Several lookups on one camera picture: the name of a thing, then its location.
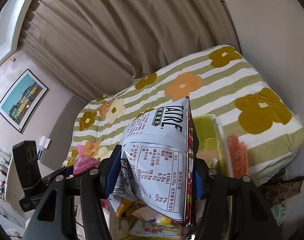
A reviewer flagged silver Tatre chip bag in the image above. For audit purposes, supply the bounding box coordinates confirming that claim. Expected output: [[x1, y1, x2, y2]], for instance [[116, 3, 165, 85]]
[[113, 97, 197, 225]]

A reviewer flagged pink strawberry snack bag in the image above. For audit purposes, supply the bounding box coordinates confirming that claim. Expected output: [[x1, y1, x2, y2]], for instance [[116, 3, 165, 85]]
[[130, 220, 181, 237]]

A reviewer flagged green cardboard box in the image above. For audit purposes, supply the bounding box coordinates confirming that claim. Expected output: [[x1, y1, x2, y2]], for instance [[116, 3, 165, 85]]
[[193, 114, 234, 240]]

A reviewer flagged grey padded headboard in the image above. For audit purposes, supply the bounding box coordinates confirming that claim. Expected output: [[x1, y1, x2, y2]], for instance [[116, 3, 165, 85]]
[[39, 96, 86, 174]]

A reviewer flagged brown paper bag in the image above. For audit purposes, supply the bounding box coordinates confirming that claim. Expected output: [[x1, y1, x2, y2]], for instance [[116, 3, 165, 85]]
[[264, 181, 303, 206]]

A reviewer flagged framed houses picture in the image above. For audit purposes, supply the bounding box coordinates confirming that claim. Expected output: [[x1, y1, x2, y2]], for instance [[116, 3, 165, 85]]
[[0, 69, 48, 133]]

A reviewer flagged floral striped folded quilt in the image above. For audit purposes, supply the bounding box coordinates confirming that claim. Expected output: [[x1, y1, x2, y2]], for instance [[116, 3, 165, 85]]
[[63, 45, 304, 185]]

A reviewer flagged black curved lamp stand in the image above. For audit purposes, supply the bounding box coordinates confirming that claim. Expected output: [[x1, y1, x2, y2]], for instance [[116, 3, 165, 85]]
[[283, 176, 304, 184]]

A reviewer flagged beige window curtain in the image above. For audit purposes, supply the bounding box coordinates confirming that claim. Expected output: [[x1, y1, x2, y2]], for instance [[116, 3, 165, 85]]
[[19, 0, 239, 102]]

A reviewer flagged white wall shelf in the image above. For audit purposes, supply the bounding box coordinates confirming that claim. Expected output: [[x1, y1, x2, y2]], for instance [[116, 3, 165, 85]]
[[0, 148, 13, 203]]

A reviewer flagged white wall switch box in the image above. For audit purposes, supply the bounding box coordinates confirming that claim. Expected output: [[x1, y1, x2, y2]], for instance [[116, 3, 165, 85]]
[[39, 136, 51, 149]]

